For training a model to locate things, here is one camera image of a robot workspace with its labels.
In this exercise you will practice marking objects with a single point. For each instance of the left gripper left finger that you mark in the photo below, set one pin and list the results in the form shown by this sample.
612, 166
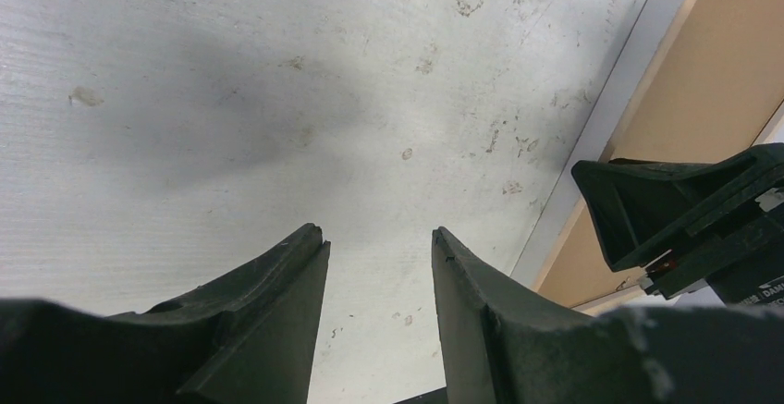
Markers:
248, 336

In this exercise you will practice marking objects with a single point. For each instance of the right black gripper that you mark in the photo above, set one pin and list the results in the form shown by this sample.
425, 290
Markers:
709, 221

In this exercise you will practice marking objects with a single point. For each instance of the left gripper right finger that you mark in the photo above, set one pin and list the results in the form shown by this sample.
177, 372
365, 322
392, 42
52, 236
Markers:
503, 343

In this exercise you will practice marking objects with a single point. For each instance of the brown cardboard backing board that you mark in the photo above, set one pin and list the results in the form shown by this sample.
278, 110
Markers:
689, 185

